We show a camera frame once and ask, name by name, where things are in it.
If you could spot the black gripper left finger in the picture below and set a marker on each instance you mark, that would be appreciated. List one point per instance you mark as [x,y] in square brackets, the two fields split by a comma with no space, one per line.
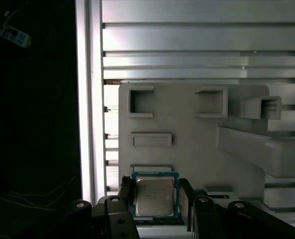
[120,221]

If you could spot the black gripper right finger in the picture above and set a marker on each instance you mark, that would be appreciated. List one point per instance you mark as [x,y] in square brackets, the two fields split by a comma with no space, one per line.
[204,219]

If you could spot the grey parts rack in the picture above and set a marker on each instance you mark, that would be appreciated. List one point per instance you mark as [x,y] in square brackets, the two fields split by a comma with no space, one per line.
[187,149]

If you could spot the silver topped CPU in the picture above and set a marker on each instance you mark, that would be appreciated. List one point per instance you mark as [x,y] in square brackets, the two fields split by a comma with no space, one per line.
[153,196]

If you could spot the white power strip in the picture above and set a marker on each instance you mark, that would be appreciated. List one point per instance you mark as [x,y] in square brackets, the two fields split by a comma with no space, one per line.
[15,37]

